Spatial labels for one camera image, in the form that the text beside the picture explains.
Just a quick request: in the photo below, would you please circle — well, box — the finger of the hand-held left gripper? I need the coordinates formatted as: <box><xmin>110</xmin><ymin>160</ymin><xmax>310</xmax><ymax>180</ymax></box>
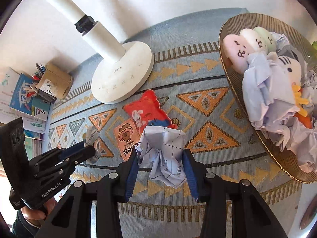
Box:
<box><xmin>29</xmin><ymin>141</ymin><xmax>96</xmax><ymax>169</ymax></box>
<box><xmin>35</xmin><ymin>161</ymin><xmax>80</xmax><ymax>179</ymax></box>

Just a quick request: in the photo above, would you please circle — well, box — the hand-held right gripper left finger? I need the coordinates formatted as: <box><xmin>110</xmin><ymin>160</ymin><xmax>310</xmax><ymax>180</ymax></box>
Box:
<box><xmin>36</xmin><ymin>151</ymin><xmax>139</xmax><ymax>238</ymax></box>

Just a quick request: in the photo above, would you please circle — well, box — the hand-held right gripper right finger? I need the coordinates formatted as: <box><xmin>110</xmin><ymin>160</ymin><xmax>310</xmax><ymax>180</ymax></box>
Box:
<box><xmin>182</xmin><ymin>148</ymin><xmax>290</xmax><ymax>238</ymax></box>

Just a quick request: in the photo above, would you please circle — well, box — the small grey paper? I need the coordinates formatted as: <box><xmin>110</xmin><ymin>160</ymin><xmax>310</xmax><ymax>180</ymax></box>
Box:
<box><xmin>83</xmin><ymin>126</ymin><xmax>102</xmax><ymax>164</ymax></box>

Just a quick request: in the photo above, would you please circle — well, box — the pale blue lined paper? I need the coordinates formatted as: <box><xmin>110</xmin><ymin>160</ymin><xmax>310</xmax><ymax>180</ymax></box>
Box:
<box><xmin>135</xmin><ymin>125</ymin><xmax>188</xmax><ymax>189</ymax></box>

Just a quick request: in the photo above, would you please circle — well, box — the round woven basket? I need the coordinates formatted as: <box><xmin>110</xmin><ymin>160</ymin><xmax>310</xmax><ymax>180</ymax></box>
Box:
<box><xmin>218</xmin><ymin>13</ymin><xmax>317</xmax><ymax>184</ymax></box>

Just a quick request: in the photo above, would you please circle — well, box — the person's left forearm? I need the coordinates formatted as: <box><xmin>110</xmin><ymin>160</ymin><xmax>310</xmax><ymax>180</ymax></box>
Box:
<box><xmin>10</xmin><ymin>209</ymin><xmax>41</xmax><ymax>238</ymax></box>

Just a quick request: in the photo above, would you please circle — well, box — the person's left hand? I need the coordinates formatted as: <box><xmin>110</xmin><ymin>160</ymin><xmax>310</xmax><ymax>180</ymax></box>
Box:
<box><xmin>22</xmin><ymin>196</ymin><xmax>58</xmax><ymax>228</ymax></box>

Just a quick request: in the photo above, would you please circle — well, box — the stack of white books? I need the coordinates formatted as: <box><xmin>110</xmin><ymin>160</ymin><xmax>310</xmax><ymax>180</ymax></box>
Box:
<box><xmin>0</xmin><ymin>109</ymin><xmax>50</xmax><ymax>161</ymax></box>

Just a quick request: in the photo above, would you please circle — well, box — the orange cartoon snack packet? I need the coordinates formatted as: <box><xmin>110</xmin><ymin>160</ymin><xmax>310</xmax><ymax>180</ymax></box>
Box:
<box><xmin>113</xmin><ymin>119</ymin><xmax>142</xmax><ymax>161</ymax></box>

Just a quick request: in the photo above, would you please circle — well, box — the teal cover book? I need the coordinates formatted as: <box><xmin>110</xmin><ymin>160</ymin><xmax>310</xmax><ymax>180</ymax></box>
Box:
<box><xmin>31</xmin><ymin>97</ymin><xmax>51</xmax><ymax>121</ymax></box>

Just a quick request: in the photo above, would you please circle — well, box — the patterned blue table cloth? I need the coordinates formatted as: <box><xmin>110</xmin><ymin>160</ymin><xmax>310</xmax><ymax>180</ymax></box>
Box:
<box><xmin>42</xmin><ymin>7</ymin><xmax>304</xmax><ymax>238</ymax></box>

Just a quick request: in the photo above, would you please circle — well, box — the red snack packet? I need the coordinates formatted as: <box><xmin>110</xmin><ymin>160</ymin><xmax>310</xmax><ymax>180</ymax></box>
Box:
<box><xmin>123</xmin><ymin>90</ymin><xmax>178</xmax><ymax>129</ymax></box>

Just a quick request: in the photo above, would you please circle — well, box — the cardboard pen holder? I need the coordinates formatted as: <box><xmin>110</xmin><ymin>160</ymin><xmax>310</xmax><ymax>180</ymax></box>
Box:
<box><xmin>35</xmin><ymin>63</ymin><xmax>74</xmax><ymax>104</ymax></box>

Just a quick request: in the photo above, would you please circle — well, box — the blue cover book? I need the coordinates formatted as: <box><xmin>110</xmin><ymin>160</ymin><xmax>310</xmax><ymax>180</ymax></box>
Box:
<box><xmin>10</xmin><ymin>73</ymin><xmax>37</xmax><ymax>116</ymax></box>

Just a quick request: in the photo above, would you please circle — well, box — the white cover book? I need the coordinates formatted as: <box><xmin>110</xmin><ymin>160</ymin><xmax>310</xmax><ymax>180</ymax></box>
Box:
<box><xmin>0</xmin><ymin>67</ymin><xmax>20</xmax><ymax>109</ymax></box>

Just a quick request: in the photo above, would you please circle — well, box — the bunch of pens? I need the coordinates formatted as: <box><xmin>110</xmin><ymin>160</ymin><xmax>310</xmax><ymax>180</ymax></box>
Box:
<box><xmin>26</xmin><ymin>63</ymin><xmax>47</xmax><ymax>97</ymax></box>

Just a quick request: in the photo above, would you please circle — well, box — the white desk lamp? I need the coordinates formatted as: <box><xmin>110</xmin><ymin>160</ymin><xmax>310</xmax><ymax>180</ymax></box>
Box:
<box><xmin>32</xmin><ymin>0</ymin><xmax>155</xmax><ymax>105</ymax></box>

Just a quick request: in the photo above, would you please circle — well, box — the crumpled white paper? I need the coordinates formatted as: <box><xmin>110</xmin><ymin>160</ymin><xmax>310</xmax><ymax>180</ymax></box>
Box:
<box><xmin>258</xmin><ymin>118</ymin><xmax>317</xmax><ymax>173</ymax></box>

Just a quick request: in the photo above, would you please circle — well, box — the large crumpled pale blue paper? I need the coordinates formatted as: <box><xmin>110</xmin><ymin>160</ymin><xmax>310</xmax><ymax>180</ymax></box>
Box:
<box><xmin>242</xmin><ymin>54</ymin><xmax>301</xmax><ymax>135</ymax></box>

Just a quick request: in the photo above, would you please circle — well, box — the brown wooden object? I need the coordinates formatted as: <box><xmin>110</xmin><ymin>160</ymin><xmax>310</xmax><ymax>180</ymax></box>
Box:
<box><xmin>299</xmin><ymin>200</ymin><xmax>315</xmax><ymax>230</ymax></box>

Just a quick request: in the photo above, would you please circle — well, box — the orange carrot toy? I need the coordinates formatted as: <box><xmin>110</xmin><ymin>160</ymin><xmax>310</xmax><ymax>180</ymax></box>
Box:
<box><xmin>296</xmin><ymin>110</ymin><xmax>313</xmax><ymax>130</ymax></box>

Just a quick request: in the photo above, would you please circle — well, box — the pink plush toy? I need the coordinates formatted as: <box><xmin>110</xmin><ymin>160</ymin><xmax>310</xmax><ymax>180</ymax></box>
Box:
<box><xmin>222</xmin><ymin>34</ymin><xmax>253</xmax><ymax>74</ymax></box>

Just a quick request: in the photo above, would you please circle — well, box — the yellow fries toy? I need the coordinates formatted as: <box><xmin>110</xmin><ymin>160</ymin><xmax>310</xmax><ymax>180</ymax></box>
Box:
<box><xmin>292</xmin><ymin>84</ymin><xmax>310</xmax><ymax>116</ymax></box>

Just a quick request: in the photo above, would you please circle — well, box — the white plush toy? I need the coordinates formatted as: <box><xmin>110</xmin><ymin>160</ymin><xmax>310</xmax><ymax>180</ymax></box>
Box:
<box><xmin>239</xmin><ymin>28</ymin><xmax>268</xmax><ymax>54</ymax></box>

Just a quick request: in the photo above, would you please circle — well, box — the green plush toy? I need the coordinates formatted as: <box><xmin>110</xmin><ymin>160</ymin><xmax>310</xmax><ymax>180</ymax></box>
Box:
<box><xmin>253</xmin><ymin>26</ymin><xmax>276</xmax><ymax>52</ymax></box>

